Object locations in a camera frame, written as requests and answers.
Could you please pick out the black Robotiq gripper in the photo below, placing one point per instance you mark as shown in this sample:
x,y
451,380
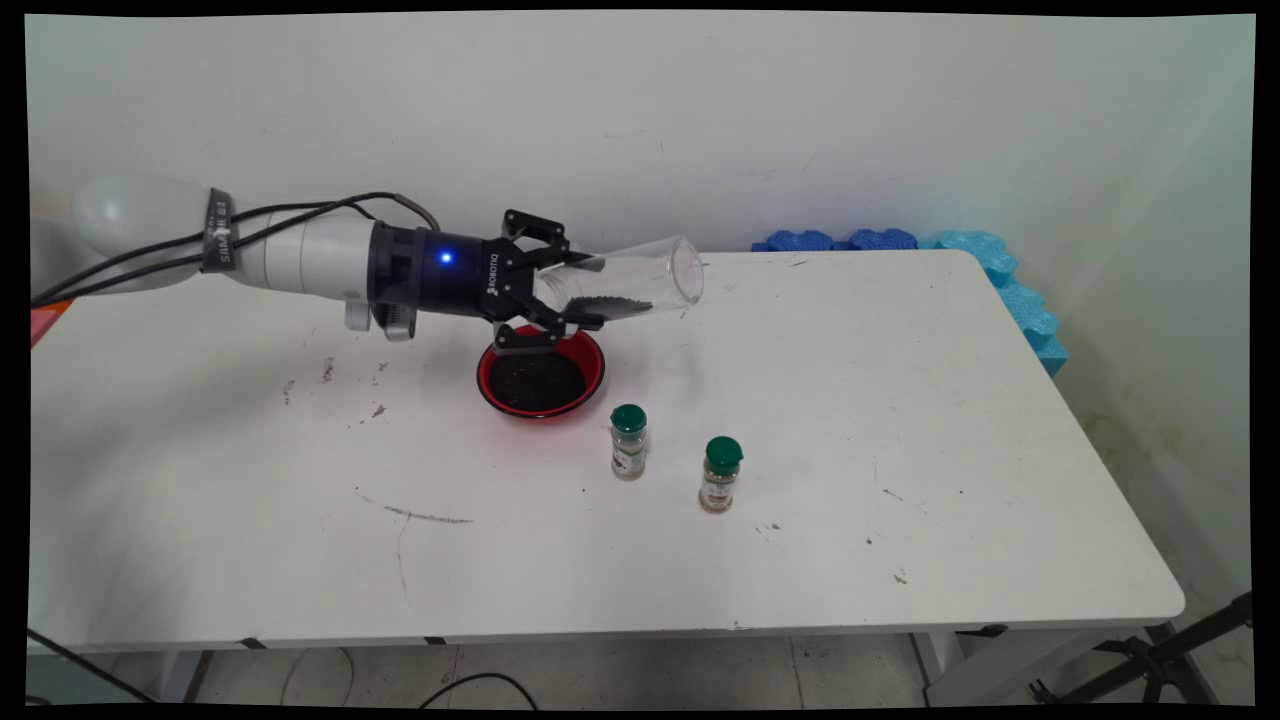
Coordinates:
x,y
450,275

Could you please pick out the clear glass tumbler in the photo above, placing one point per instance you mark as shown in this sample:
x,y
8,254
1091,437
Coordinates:
x,y
650,275

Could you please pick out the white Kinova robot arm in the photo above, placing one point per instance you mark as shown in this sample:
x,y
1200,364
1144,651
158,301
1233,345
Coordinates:
x,y
300,255

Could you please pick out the red bowl with dark granules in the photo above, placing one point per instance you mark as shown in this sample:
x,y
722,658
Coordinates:
x,y
540,388

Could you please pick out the spice bottle round green cap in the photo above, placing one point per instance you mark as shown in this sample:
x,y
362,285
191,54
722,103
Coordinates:
x,y
630,422

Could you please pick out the spice bottle green flip cap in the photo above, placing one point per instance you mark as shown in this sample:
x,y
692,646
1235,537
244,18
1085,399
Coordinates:
x,y
722,456

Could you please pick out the dark blue foam piece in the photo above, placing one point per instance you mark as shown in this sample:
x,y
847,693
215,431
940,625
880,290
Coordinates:
x,y
800,241
882,239

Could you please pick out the light blue foam strip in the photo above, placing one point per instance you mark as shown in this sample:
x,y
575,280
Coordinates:
x,y
1020,300

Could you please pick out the pink foam mat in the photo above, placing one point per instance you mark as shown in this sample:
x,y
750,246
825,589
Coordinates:
x,y
45,322

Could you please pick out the white table leg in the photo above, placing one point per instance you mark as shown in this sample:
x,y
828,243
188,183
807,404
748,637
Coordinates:
x,y
185,675

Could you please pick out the black tripod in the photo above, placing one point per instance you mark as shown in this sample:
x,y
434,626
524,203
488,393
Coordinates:
x,y
1160,660

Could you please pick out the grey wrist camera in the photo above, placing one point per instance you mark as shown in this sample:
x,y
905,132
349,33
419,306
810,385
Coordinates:
x,y
395,322

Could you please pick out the white table leg frame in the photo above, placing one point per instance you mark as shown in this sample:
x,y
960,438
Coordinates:
x,y
1000,665

